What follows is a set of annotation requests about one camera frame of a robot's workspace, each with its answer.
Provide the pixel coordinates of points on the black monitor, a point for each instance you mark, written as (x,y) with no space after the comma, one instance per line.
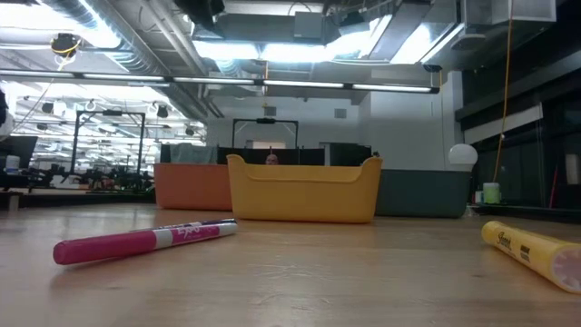
(18,150)

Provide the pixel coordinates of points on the fat yellow Sharpie highlighter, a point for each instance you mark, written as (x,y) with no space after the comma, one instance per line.
(531,254)

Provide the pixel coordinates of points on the orange plastic bin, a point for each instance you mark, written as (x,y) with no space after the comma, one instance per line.
(190,186)

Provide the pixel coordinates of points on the black cabinet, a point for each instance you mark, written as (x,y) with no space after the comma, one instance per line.
(349,154)

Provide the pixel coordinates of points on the red pole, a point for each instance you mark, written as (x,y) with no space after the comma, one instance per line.
(554,186)

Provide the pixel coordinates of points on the teal plastic bin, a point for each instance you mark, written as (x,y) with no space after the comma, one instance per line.
(422,193)

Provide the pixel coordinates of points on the black LED light bar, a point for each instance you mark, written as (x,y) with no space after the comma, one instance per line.
(299,84)

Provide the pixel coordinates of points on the black partition panel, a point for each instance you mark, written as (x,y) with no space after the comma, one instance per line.
(295,156)

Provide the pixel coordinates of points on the pink Expo marker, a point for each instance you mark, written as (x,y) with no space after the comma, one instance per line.
(113,245)

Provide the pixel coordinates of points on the person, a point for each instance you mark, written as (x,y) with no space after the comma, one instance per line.
(272,159)

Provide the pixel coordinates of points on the black rig frame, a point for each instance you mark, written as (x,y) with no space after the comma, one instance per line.
(75,145)
(265,121)

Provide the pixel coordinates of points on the light green cup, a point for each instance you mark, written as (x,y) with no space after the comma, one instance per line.
(491,193)

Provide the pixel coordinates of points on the white bulb silver base lamp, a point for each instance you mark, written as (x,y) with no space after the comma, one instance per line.
(463,154)

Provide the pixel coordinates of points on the yellow plastic bin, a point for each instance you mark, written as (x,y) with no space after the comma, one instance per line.
(304,195)

